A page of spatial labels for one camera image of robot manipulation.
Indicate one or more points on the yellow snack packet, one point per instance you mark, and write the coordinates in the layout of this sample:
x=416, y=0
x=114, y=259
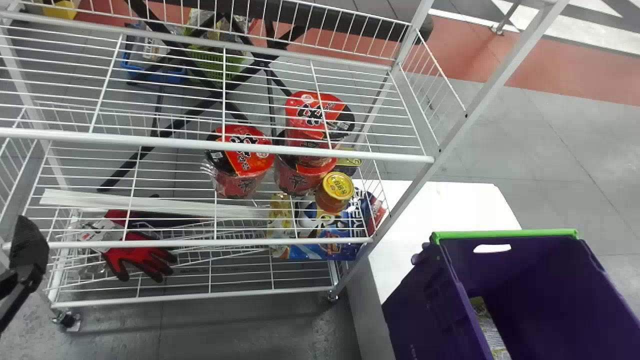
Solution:
x=280, y=217

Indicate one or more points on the yellow can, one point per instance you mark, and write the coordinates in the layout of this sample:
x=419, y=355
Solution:
x=349, y=162
x=334, y=192

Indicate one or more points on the blue basket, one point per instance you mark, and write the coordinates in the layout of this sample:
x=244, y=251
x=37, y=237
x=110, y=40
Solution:
x=150, y=70

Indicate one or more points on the blue snack packet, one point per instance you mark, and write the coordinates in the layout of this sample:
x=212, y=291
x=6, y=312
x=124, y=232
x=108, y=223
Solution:
x=332, y=240

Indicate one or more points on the red noodle cup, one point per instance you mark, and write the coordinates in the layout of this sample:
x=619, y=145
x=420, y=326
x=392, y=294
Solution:
x=299, y=175
x=240, y=162
x=312, y=112

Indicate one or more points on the purple crate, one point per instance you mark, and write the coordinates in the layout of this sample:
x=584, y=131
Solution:
x=540, y=300

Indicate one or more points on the white snack packet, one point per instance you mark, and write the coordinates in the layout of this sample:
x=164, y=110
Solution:
x=492, y=330

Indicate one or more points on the white slab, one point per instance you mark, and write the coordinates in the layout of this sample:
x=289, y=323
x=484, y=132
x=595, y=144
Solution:
x=440, y=210

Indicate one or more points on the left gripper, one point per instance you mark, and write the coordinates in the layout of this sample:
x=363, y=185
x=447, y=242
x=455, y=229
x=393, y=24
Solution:
x=10, y=300

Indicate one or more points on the red gloves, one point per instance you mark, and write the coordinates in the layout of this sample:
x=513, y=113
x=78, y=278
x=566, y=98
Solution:
x=137, y=257

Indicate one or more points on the green basket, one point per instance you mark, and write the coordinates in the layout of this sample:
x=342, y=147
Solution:
x=215, y=62

